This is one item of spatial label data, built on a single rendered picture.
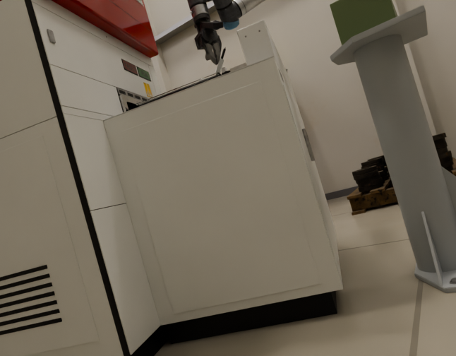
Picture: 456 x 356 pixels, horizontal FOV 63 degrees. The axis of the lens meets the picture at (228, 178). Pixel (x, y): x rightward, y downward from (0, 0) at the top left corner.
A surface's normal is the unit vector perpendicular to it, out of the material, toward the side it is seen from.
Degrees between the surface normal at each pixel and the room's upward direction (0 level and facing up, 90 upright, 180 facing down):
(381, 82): 90
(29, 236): 90
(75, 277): 90
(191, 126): 90
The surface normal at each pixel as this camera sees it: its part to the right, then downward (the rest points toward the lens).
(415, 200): -0.64, 0.17
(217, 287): -0.25, 0.04
